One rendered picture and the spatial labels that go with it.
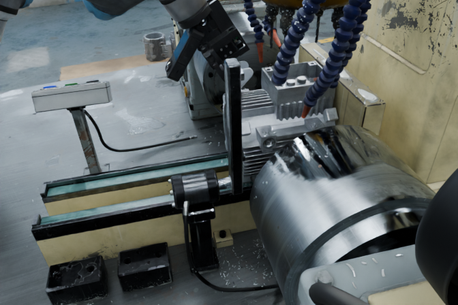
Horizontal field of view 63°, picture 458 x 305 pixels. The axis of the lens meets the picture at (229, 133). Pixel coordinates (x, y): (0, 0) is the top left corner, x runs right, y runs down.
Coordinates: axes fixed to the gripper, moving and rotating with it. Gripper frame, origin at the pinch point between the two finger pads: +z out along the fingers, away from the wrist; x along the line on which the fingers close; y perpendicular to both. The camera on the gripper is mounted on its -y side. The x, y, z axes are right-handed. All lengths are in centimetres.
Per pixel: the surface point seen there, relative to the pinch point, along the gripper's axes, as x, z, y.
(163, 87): 65, 18, -26
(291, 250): -42.1, -2.4, -3.0
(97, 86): 15.7, -13.6, -27.2
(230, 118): -20.8, -9.4, -1.9
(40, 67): 300, 34, -160
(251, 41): 15.1, -0.6, 9.2
